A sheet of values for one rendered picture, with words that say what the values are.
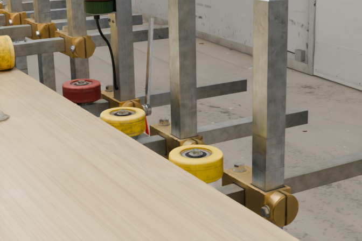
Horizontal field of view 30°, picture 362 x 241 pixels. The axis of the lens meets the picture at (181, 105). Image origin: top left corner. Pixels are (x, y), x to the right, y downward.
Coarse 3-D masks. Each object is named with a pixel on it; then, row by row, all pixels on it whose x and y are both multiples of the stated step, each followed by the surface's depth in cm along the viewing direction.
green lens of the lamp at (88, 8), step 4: (84, 4) 134; (88, 4) 133; (92, 4) 133; (96, 4) 132; (100, 4) 133; (104, 4) 133; (108, 4) 133; (112, 4) 134; (84, 8) 135; (88, 8) 133; (92, 8) 133; (96, 8) 133; (100, 8) 133; (104, 8) 133; (108, 8) 134; (112, 8) 135; (88, 12) 134; (92, 12) 133; (96, 12) 133; (100, 12) 133; (104, 12) 133; (108, 12) 134
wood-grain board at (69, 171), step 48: (0, 96) 135; (48, 96) 134; (0, 144) 106; (48, 144) 106; (96, 144) 105; (0, 192) 88; (48, 192) 88; (96, 192) 87; (144, 192) 87; (192, 192) 87; (0, 240) 75; (48, 240) 74; (96, 240) 74; (144, 240) 74; (192, 240) 74; (240, 240) 74; (288, 240) 73
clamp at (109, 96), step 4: (104, 92) 148; (108, 92) 148; (112, 92) 148; (104, 96) 146; (108, 96) 145; (112, 96) 145; (108, 100) 145; (112, 100) 143; (116, 100) 142; (128, 100) 142; (132, 100) 142; (136, 100) 142; (112, 104) 143; (116, 104) 141; (120, 104) 140; (124, 104) 140; (128, 104) 139; (132, 104) 139; (136, 104) 140; (140, 104) 141; (140, 108) 141
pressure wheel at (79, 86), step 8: (72, 80) 144; (80, 80) 142; (88, 80) 144; (96, 80) 144; (64, 88) 140; (72, 88) 138; (80, 88) 138; (88, 88) 139; (96, 88) 140; (64, 96) 140; (72, 96) 139; (80, 96) 138; (88, 96) 139; (96, 96) 140; (80, 104) 142
